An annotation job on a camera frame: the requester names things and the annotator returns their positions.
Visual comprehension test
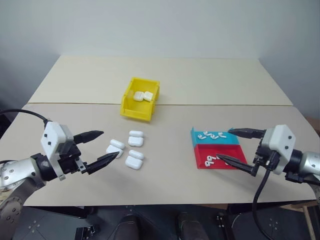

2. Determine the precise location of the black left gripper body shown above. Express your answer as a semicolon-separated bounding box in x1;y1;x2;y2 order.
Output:
58;139;88;175

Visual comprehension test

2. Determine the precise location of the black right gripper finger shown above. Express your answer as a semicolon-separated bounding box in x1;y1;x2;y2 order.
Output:
227;127;266;140
216;153;259;177

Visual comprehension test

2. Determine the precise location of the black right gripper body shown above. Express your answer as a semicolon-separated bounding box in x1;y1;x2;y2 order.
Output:
252;139;278;174

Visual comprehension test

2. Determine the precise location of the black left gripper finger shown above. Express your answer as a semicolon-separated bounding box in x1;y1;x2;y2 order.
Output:
86;151;120;175
73;129;105;145

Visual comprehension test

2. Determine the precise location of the yellow plastic bin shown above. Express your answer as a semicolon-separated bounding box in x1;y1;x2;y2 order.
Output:
119;76;161;125

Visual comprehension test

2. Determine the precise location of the blue and red plastic tray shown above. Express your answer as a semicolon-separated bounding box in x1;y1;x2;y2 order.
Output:
190;126;248;170

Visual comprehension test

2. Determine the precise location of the black round floor platform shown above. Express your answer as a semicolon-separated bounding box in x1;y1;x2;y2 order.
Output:
231;207;313;240

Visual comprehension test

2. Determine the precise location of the dark rounded shoe shape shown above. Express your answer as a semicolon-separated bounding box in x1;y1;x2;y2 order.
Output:
176;211;208;240
107;214;140;240

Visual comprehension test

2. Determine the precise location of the dark grey floor panel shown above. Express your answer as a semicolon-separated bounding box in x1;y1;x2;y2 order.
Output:
12;206;88;240

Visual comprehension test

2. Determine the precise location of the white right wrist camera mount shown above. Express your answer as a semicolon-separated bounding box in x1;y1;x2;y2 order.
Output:
262;124;297;176

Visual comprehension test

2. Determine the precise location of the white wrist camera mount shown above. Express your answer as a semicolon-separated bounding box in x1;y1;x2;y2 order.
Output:
262;124;297;176
40;121;75;181

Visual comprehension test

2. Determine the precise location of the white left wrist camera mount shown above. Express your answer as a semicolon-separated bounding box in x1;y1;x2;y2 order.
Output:
40;121;75;181

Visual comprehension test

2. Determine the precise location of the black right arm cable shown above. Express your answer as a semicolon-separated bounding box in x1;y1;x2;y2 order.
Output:
251;149;278;240

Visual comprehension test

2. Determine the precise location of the black metal bracket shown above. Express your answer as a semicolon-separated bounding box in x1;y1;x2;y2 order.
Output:
216;211;226;230

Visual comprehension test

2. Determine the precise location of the wooden frame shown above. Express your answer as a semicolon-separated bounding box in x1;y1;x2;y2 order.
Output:
276;198;320;240

